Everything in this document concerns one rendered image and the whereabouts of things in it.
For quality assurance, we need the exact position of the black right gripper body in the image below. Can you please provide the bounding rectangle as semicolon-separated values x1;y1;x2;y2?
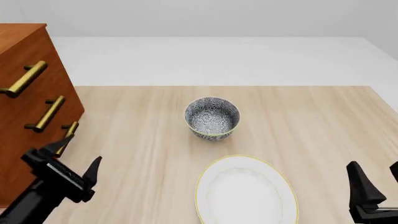
349;203;398;224

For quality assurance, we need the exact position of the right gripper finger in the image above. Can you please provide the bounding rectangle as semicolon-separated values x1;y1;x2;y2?
346;161;388;209
389;161;398;185

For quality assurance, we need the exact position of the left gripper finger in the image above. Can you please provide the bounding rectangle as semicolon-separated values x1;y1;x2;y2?
81;155;103;192
40;133;75;161

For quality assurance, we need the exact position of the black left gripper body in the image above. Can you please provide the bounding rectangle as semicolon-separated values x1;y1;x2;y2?
21;147;96;204

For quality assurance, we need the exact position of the wooden cabinet drawer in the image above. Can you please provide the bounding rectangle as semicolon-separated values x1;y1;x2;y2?
0;60;76;194
0;89;86;209
0;24;63;123

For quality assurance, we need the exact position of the wooden cabinet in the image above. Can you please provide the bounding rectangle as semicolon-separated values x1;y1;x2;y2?
0;22;86;209

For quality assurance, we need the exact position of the white plate with yellow rim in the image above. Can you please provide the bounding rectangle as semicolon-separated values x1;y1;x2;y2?
195;154;300;224

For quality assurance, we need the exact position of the blue patterned bowl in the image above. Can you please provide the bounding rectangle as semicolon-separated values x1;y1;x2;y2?
184;96;241;142

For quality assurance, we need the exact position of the brass drawer handle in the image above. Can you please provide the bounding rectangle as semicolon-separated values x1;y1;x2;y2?
0;60;49;99
54;121;80;158
24;95;67;134

